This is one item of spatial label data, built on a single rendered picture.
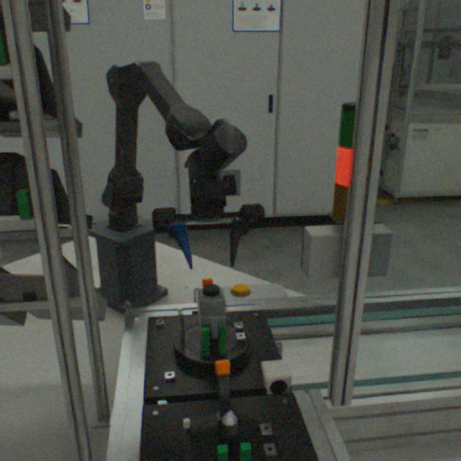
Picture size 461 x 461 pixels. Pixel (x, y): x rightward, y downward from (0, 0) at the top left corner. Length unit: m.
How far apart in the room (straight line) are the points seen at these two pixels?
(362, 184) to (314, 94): 3.28
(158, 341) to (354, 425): 0.37
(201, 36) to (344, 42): 1.09
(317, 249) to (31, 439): 0.58
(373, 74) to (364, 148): 0.09
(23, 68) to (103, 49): 3.24
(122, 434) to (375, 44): 0.63
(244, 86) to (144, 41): 0.81
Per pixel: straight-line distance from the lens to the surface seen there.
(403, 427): 0.88
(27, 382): 1.06
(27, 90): 0.52
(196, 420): 0.75
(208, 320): 0.82
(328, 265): 0.69
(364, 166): 0.62
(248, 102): 3.78
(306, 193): 4.04
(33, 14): 0.77
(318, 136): 3.95
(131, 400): 0.81
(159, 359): 0.87
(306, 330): 1.02
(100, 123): 3.81
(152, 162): 3.83
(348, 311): 0.70
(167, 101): 0.89
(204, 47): 3.73
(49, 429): 0.95
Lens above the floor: 1.49
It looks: 22 degrees down
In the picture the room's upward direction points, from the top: straight up
